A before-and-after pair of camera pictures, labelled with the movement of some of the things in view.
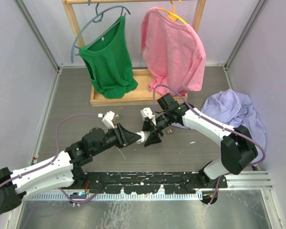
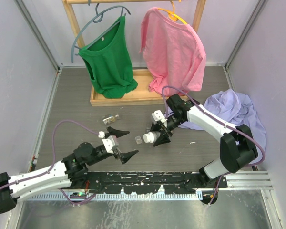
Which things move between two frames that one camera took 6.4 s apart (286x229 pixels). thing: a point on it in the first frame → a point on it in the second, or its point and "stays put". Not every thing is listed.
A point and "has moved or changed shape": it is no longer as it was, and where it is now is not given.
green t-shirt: [109, 59] stays put
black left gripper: [124, 137] → [118, 134]
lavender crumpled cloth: [234, 109] stays put
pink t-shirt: [173, 51] stays put
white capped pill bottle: [144, 135] has moved or changed shape
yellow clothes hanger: [172, 16] stays put
